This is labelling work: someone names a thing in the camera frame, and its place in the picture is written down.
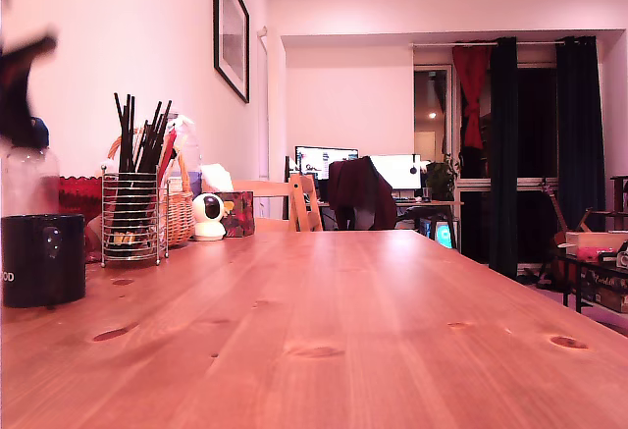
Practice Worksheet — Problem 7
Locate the small white round camera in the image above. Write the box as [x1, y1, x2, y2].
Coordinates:
[190, 192, 228, 242]

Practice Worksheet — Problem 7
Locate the pale wooden box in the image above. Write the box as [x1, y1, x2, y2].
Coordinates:
[564, 231, 628, 257]

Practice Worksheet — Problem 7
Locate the dark wooden shelf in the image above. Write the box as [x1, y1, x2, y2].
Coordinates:
[609, 175, 628, 214]

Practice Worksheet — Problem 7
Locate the dark blue coffee mug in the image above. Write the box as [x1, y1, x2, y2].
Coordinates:
[1, 213, 87, 309]

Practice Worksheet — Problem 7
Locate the red utensil handle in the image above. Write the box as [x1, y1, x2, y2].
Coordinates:
[161, 128, 180, 175]

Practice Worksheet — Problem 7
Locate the wicker basket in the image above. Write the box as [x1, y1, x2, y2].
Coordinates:
[107, 127, 196, 248]

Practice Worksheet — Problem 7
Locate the white tissue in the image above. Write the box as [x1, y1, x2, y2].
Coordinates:
[199, 163, 235, 193]

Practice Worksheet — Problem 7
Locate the pink case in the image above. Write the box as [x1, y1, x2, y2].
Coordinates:
[576, 246, 614, 263]

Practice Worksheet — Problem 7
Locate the white wall pipe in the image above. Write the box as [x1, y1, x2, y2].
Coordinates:
[256, 25, 271, 180]

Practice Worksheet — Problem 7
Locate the black framed wall picture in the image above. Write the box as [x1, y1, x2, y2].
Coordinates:
[212, 0, 251, 104]

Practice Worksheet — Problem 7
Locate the dark curtain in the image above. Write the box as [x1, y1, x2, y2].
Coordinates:
[555, 35, 606, 232]
[489, 37, 519, 281]

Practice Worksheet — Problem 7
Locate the dark red jacket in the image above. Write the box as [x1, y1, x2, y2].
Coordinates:
[327, 156, 398, 232]

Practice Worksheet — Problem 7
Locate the acoustic guitar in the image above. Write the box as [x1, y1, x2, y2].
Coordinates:
[538, 178, 570, 286]

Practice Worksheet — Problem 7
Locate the clear plastic bottle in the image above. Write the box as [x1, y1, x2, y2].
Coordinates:
[166, 113, 204, 186]

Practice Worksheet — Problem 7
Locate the black chopstick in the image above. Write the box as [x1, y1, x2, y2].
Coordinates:
[123, 93, 131, 174]
[129, 95, 136, 174]
[113, 92, 126, 174]
[145, 100, 174, 174]
[136, 100, 163, 174]

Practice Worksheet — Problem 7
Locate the computer monitor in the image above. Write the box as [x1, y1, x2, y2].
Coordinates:
[294, 145, 360, 189]
[368, 154, 423, 191]

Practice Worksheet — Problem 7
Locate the white curtain rod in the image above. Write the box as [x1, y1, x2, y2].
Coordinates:
[409, 40, 564, 49]

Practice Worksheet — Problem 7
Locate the dark board game box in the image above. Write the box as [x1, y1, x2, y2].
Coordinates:
[581, 271, 628, 313]

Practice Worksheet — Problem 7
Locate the low black side table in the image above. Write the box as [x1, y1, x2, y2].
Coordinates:
[556, 251, 628, 315]

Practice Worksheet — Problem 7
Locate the wooden chair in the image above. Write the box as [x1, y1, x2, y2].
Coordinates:
[232, 173, 325, 233]

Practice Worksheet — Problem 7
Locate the grey office chair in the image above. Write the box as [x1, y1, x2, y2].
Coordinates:
[341, 202, 397, 232]

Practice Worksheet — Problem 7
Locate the wooden desk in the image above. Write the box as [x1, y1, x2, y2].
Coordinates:
[317, 197, 465, 253]

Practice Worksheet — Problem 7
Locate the red curtain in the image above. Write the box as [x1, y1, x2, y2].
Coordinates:
[451, 44, 493, 150]

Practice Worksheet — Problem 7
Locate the clear water bottle blue cap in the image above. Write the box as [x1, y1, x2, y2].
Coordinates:
[1, 117, 61, 218]

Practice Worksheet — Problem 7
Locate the lit computer tower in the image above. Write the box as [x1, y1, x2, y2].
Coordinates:
[419, 217, 460, 251]

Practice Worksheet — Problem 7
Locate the red glass goblet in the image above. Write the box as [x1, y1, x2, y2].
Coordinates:
[58, 175, 104, 256]

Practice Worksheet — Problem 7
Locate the green potted plant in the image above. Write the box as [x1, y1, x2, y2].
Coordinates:
[424, 153, 461, 202]

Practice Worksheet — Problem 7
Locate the floral patterned box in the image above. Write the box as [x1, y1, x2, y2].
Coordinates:
[215, 190, 256, 239]

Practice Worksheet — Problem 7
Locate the chrome wire utensil rack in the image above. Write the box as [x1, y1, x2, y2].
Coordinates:
[100, 163, 171, 268]

